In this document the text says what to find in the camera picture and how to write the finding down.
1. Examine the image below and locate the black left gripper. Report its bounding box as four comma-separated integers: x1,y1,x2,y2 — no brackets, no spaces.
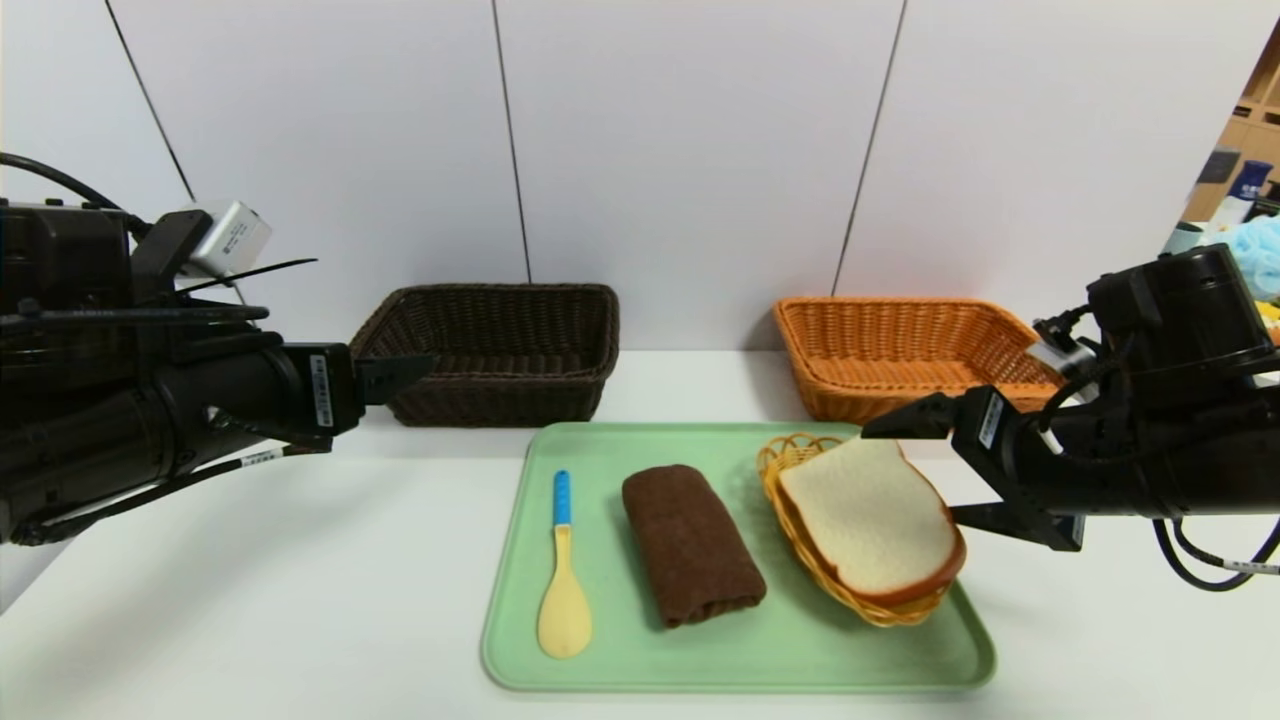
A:
153,342,437,477

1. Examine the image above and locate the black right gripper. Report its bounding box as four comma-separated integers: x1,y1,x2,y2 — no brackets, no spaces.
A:
860,384,1169,552

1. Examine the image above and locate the slice of white bread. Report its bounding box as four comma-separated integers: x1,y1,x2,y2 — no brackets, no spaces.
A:
778,437,968,607

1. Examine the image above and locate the brown towel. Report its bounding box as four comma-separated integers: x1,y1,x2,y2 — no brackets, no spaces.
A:
621,463,768,629

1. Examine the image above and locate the yellow spoon with blue handle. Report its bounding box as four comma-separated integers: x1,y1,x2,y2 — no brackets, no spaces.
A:
537,470,594,660

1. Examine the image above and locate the orange wicker basket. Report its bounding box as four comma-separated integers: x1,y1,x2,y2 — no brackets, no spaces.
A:
772,296,1066,426

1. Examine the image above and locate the dark brown wicker basket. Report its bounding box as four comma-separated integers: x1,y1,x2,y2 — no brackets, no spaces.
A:
350,283,621,428

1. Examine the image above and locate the small yellow oval wicker basket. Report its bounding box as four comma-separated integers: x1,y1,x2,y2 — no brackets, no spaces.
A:
756,432,951,627

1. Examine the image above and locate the thin black zip tie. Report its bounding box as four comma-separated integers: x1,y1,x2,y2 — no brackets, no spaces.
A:
175,257,319,297

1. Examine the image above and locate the light green plastic tray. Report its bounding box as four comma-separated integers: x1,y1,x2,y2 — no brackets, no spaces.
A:
480,421,997,693

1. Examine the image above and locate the light blue bath pouf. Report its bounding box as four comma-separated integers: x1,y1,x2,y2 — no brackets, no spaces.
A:
1225,215,1280,299

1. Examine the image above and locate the blue and white bottle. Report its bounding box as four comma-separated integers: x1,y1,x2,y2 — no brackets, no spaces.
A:
1228,160,1273,216

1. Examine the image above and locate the wooden shelf unit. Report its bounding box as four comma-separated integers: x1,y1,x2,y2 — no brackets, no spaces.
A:
1185,20,1280,226

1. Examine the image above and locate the black tagged left arm cable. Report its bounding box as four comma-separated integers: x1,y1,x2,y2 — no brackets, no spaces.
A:
10,440,336,548

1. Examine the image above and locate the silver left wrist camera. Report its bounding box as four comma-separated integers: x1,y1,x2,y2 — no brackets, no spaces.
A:
180,200,273,279

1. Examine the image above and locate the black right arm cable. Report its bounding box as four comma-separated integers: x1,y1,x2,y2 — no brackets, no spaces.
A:
1150,515,1280,593

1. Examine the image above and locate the black left wrist camera cable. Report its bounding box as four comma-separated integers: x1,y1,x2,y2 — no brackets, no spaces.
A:
0,152,151,239

